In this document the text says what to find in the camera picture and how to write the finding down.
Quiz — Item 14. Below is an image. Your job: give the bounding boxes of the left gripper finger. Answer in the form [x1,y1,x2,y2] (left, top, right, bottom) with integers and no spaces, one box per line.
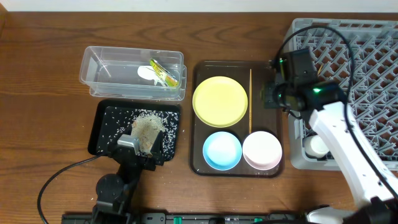
[150,131,163,157]
[117,134,132,146]

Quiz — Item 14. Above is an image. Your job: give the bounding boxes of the pile of rice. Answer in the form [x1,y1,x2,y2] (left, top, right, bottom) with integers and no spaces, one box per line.
[131,113,165,154]

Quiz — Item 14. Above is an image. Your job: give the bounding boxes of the blue bowl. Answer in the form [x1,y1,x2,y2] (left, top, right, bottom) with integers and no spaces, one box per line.
[202,131,243,171]

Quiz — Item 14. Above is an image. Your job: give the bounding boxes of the white cup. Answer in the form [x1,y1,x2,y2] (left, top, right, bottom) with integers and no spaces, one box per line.
[303,135,330,158]

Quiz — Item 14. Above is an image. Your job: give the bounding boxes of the green yellow snack wrapper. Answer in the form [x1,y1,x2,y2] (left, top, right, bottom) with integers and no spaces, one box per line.
[149,59,179,87]

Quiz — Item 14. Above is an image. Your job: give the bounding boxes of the wooden chopstick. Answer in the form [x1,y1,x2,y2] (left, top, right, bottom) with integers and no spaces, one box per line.
[249,69,252,134]
[317,64,324,75]

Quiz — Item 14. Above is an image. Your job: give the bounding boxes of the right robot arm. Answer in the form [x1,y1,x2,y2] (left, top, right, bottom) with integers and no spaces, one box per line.
[261,82,397,223]

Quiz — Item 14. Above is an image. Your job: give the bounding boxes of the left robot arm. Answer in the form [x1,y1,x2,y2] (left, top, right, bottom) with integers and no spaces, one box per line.
[90,131,164,224]

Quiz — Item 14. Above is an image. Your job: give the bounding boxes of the black waste tray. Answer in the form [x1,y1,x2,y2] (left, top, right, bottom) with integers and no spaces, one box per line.
[88,100,181,161]

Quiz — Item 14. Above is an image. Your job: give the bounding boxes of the grey dishwasher rack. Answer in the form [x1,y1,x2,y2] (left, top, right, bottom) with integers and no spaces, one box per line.
[284,18,397,170]

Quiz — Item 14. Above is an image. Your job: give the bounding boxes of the brown serving tray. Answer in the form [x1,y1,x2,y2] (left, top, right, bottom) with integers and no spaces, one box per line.
[190,61,284,178]

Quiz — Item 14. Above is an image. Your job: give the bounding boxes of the yellow plate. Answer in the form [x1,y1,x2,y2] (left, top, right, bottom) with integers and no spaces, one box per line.
[192,76,248,128]

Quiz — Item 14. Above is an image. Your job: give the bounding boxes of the pink bowl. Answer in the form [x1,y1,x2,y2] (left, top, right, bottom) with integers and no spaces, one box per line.
[243,131,283,170]

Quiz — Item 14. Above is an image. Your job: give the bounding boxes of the crumpled white tissue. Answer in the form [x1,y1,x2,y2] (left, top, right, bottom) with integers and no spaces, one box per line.
[137,65,167,86]

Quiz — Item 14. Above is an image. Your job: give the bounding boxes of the clear plastic bin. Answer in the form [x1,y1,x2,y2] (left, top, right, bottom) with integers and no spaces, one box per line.
[80,46,187,101]

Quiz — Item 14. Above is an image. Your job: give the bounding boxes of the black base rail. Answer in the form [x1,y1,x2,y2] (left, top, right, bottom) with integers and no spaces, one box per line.
[60,212,312,224]

